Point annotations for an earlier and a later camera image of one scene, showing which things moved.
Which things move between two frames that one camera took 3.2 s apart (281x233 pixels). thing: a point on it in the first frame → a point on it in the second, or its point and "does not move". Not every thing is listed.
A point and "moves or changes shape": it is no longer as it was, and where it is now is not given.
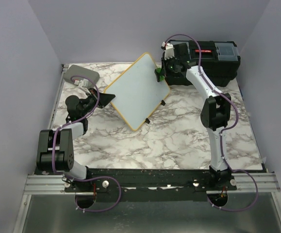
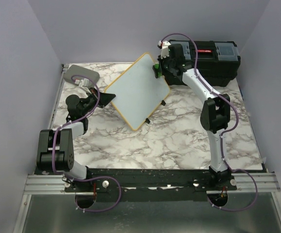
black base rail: (130, 181) does not move
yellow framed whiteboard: (139, 93) does not move
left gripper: (105, 99) does not move
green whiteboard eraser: (159, 76) moves or changes shape
